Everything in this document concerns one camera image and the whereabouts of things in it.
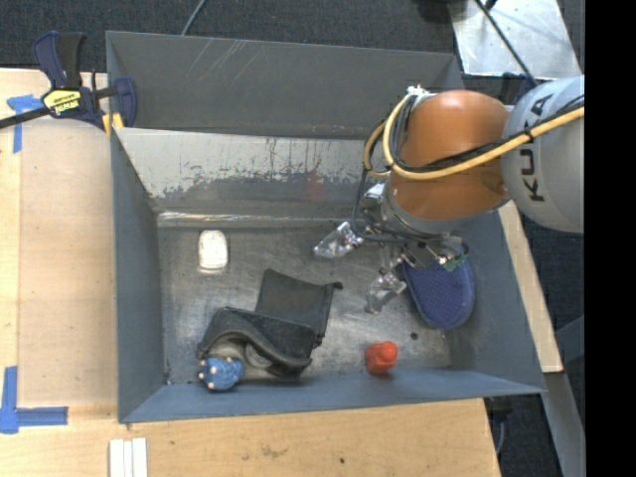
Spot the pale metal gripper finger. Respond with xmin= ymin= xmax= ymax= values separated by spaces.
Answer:
xmin=364 ymin=264 xmax=407 ymax=316
xmin=312 ymin=220 xmax=366 ymax=260

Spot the blue toy animal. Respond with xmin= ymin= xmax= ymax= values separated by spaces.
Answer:
xmin=198 ymin=355 xmax=245 ymax=393

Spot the black fabric pouch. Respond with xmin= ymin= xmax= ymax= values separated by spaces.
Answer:
xmin=195 ymin=267 xmax=345 ymax=380

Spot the grey metal bin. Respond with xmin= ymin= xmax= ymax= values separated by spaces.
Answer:
xmin=104 ymin=30 xmax=549 ymax=424

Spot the red toy figure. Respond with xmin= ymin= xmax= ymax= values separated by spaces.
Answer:
xmin=364 ymin=341 xmax=399 ymax=378

